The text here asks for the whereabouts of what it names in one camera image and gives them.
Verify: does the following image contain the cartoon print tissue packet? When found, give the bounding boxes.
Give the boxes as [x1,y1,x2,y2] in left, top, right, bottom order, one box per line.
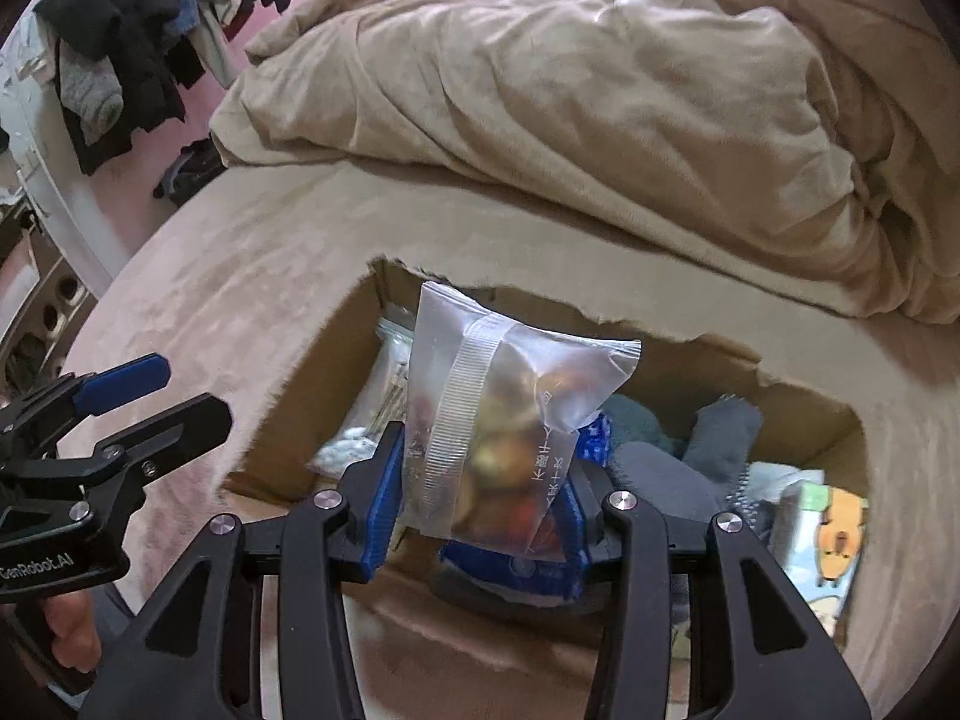
[772,480,871,638]

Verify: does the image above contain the beige duvet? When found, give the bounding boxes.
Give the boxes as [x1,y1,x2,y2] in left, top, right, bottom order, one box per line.
[210,0,960,323]

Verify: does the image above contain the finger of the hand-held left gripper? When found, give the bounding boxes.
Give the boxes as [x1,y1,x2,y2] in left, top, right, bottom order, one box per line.
[0,352,172,458]
[81,392,233,512]

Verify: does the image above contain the grey padded jacket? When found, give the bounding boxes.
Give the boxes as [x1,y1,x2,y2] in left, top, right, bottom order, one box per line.
[58,41,125,147]

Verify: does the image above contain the blue tissue packet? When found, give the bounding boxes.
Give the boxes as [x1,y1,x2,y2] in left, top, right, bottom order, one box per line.
[439,412,616,605]

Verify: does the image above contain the grey fluffy sock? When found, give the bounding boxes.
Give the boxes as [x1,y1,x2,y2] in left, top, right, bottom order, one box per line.
[686,396,762,500]
[600,392,683,462]
[611,441,732,541]

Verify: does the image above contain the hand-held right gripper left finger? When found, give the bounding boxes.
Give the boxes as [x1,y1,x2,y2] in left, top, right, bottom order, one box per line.
[79,420,410,720]

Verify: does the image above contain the black suitcase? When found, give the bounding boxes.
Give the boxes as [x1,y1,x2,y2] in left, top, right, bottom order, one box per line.
[154,136,226,203]

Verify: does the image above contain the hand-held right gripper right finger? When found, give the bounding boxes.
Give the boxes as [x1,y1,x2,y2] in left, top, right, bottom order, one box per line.
[562,465,871,720]

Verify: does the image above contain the large black coat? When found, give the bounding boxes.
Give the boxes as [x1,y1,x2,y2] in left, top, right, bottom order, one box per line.
[34,0,188,177]

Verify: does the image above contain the white shoe rack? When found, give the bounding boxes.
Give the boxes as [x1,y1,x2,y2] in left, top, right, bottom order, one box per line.
[0,157,113,391]

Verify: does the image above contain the clear plastic zip bag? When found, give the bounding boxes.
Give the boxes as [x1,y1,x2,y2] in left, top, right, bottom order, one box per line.
[307,315,413,477]

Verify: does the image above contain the person's left hand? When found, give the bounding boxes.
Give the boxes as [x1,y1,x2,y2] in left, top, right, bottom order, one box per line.
[37,589,102,676]

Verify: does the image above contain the cardboard box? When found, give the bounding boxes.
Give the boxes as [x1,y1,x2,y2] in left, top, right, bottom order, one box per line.
[225,259,875,661]

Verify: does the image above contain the frosted snack bag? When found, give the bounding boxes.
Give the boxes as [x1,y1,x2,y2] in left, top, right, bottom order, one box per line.
[397,281,644,560]

